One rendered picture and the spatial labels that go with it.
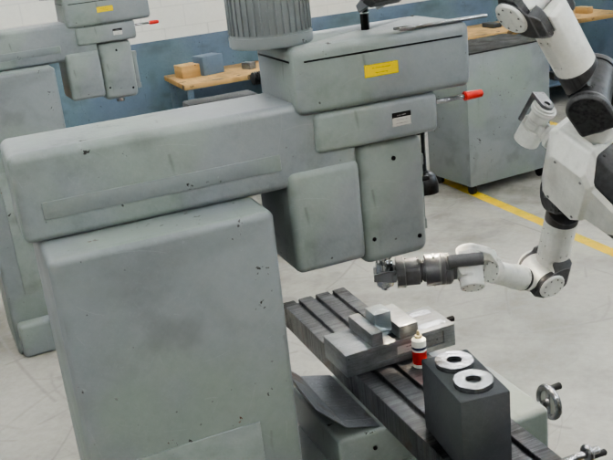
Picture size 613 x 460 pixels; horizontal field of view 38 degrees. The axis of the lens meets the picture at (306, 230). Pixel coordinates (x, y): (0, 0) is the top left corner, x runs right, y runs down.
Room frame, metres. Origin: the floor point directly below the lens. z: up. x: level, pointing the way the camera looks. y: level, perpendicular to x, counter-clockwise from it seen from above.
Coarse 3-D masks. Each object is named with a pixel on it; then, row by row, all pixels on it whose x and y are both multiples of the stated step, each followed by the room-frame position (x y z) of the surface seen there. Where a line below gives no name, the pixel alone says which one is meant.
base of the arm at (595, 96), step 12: (612, 60) 1.95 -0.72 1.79; (576, 96) 1.87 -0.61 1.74; (588, 96) 1.85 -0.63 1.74; (600, 96) 1.85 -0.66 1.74; (612, 96) 1.92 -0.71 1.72; (576, 108) 1.87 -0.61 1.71; (588, 108) 1.86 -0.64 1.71; (600, 108) 1.85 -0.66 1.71; (612, 108) 1.85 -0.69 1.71; (576, 120) 1.89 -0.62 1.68; (588, 120) 1.88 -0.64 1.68; (600, 120) 1.87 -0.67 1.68; (612, 120) 1.86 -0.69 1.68; (588, 132) 1.89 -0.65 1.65
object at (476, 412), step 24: (432, 360) 1.86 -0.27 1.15; (456, 360) 1.84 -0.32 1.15; (432, 384) 1.80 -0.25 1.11; (456, 384) 1.71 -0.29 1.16; (480, 384) 1.70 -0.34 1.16; (432, 408) 1.81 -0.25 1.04; (456, 408) 1.68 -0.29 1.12; (480, 408) 1.67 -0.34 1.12; (504, 408) 1.68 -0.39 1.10; (432, 432) 1.82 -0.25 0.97; (456, 432) 1.68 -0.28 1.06; (480, 432) 1.67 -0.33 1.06; (504, 432) 1.68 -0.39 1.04; (456, 456) 1.69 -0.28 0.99; (480, 456) 1.67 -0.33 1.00; (504, 456) 1.68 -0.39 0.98
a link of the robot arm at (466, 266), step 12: (444, 252) 2.21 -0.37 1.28; (468, 252) 2.19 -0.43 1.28; (480, 252) 2.15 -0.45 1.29; (444, 264) 2.16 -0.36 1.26; (456, 264) 2.14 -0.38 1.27; (468, 264) 2.14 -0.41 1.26; (480, 264) 2.14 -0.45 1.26; (444, 276) 2.15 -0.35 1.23; (456, 276) 2.16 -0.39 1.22; (468, 276) 2.14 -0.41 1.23; (480, 276) 2.15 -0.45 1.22; (468, 288) 2.15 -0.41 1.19; (480, 288) 2.16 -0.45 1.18
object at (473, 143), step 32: (480, 64) 6.52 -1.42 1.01; (512, 64) 6.65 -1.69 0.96; (544, 64) 6.78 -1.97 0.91; (448, 96) 6.67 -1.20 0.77; (512, 96) 6.64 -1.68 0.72; (448, 128) 6.69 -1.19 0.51; (480, 128) 6.51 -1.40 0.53; (512, 128) 6.64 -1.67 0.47; (448, 160) 6.71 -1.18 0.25; (480, 160) 6.50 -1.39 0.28; (512, 160) 6.64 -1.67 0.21; (544, 160) 6.78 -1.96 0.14
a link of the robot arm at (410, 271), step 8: (400, 256) 2.25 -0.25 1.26; (424, 256) 2.19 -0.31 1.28; (432, 256) 2.19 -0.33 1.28; (400, 264) 2.20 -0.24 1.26; (408, 264) 2.20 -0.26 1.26; (416, 264) 2.19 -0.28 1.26; (424, 264) 2.18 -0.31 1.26; (432, 264) 2.17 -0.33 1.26; (440, 264) 2.16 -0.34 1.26; (400, 272) 2.15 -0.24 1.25; (408, 272) 2.16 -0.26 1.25; (416, 272) 2.16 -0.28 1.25; (424, 272) 2.17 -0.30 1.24; (432, 272) 2.16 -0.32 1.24; (440, 272) 2.15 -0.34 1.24; (400, 280) 2.15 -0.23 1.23; (408, 280) 2.16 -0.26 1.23; (416, 280) 2.16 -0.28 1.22; (424, 280) 2.18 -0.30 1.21; (432, 280) 2.16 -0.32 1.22; (440, 280) 2.16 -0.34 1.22
